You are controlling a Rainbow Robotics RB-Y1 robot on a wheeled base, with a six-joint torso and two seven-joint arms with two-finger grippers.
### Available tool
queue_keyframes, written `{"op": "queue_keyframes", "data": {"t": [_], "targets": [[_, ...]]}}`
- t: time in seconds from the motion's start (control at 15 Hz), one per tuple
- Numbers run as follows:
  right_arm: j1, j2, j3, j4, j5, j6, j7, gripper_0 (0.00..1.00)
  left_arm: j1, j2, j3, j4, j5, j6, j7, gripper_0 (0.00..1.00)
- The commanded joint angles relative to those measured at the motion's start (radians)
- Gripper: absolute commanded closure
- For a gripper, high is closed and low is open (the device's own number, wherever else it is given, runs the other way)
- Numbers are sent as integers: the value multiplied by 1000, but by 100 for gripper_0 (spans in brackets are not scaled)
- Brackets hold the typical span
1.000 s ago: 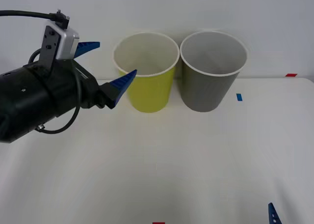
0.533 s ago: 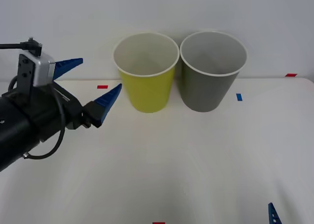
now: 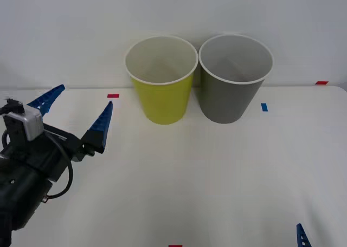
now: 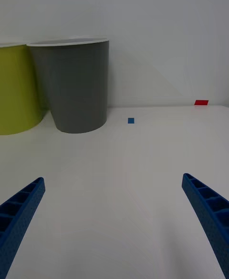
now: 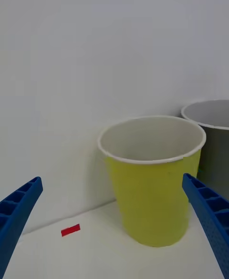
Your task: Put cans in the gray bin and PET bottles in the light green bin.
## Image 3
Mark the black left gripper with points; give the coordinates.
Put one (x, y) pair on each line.
(40, 155)

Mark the yellow-green plastic waste bin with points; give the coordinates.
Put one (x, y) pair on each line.
(165, 100)

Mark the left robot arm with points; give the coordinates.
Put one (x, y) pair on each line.
(16, 192)

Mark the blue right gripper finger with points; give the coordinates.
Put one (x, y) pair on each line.
(301, 237)

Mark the grey plastic waste bin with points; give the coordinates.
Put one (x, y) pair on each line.
(227, 100)

